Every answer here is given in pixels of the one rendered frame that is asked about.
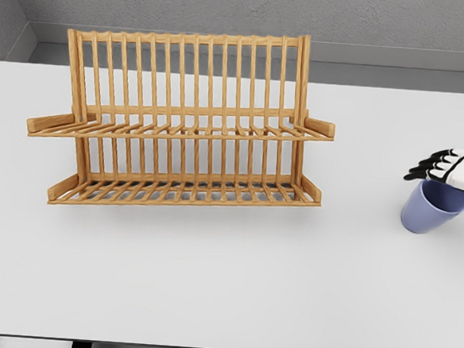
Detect blue cup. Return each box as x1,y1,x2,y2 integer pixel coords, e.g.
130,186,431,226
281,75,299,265
399,178,464,238

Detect wooden two-tier dish rack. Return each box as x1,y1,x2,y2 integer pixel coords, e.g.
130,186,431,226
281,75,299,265
21,15,342,225

